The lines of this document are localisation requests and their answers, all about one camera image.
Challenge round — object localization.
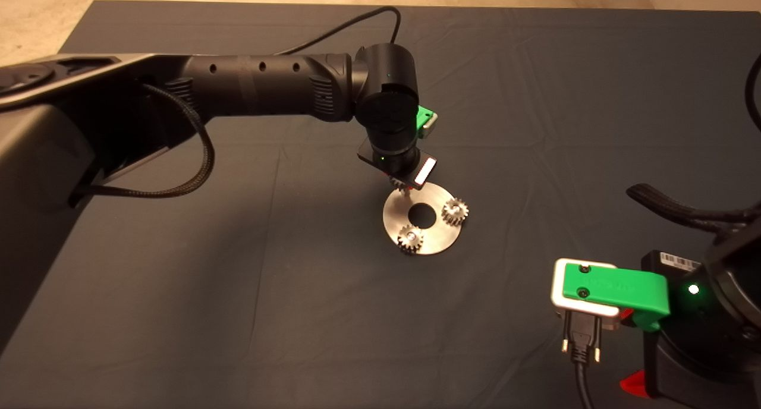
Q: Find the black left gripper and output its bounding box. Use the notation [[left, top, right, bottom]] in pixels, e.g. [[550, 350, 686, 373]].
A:
[[357, 139, 438, 190]]

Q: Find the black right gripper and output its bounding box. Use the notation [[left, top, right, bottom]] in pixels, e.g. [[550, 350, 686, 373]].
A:
[[618, 250, 761, 409]]

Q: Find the round metal carrier plate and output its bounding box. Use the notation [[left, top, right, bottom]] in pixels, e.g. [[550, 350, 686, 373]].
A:
[[382, 182, 465, 256]]

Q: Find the dark grey table cloth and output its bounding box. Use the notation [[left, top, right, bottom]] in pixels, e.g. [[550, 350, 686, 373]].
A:
[[0, 1, 761, 409]]

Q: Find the green left camera mount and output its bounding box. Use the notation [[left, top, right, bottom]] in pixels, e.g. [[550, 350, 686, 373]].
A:
[[415, 105, 438, 138]]

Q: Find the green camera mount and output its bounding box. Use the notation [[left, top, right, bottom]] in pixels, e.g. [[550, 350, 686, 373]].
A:
[[562, 263, 671, 333], [415, 105, 438, 138]]

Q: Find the green right camera mount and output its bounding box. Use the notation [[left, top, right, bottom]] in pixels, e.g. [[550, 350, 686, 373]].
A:
[[562, 263, 671, 333]]

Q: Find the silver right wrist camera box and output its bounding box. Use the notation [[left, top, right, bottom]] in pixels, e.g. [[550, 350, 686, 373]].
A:
[[551, 258, 622, 317]]

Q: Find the braided black right arm cable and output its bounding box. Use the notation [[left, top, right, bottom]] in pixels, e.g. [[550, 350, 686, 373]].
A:
[[626, 184, 761, 236]]

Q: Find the braided black arm cable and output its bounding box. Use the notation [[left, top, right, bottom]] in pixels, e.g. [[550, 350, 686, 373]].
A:
[[71, 83, 215, 199], [626, 184, 761, 236]]

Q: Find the smooth black left camera cable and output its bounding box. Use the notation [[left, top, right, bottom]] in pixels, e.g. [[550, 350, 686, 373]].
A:
[[276, 7, 402, 56]]

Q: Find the braided black left arm cable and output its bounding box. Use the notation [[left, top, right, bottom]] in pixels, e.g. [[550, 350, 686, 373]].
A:
[[71, 83, 215, 199]]

